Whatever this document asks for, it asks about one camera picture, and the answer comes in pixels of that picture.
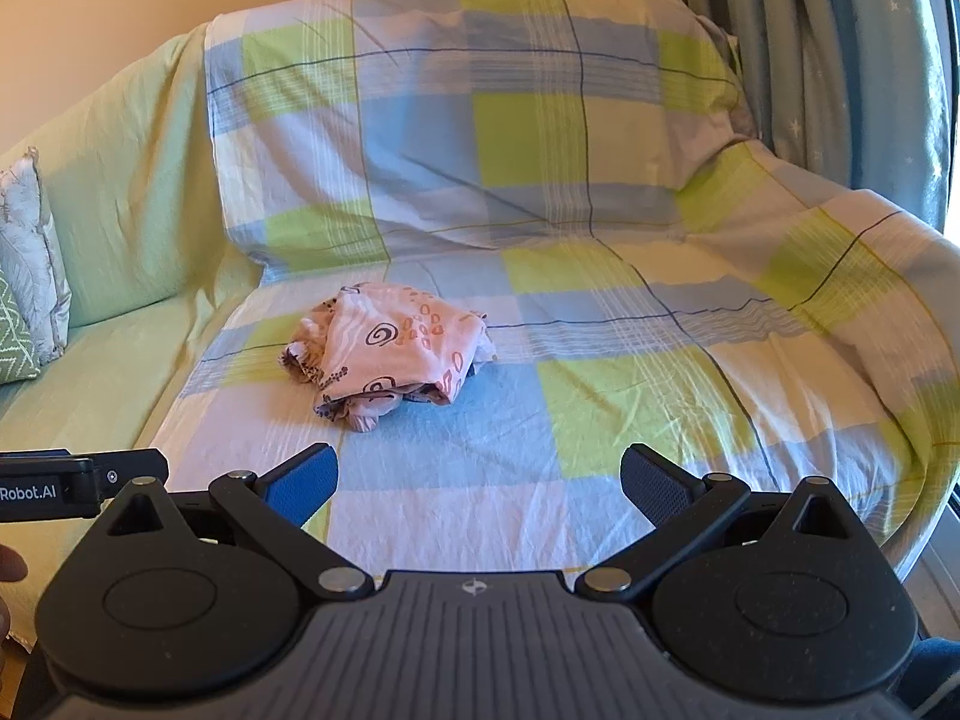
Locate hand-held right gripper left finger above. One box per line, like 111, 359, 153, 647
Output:
99, 444, 374, 602

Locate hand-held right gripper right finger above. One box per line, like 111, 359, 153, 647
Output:
574, 444, 857, 602

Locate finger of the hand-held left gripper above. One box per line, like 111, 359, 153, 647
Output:
88, 448, 168, 502

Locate pink animal print garment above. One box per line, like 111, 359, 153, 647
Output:
281, 282, 498, 434

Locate green patterned cushion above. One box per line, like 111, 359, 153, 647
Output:
0, 270, 43, 385

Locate grey leaf pattern cushion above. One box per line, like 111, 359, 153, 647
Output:
0, 146, 73, 365

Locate light green sofa cover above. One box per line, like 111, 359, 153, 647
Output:
0, 26, 265, 460

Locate checkered blue green bed sheet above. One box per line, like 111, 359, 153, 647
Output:
150, 0, 960, 595

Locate striped grey-blue blanket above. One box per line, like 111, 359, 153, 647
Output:
660, 0, 955, 235

